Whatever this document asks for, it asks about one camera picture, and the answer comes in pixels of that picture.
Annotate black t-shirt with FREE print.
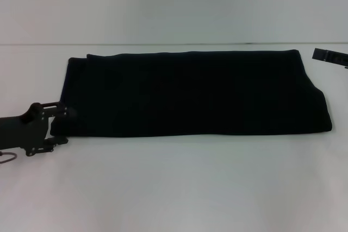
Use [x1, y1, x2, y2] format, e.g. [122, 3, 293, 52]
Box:
[49, 49, 334, 138]

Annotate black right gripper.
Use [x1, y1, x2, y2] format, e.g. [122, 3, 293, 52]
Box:
[311, 47, 348, 69]

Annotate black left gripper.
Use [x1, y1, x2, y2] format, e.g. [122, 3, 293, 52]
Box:
[0, 101, 77, 158]

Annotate left wrist cable with plug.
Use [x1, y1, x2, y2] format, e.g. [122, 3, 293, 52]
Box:
[0, 151, 18, 165]

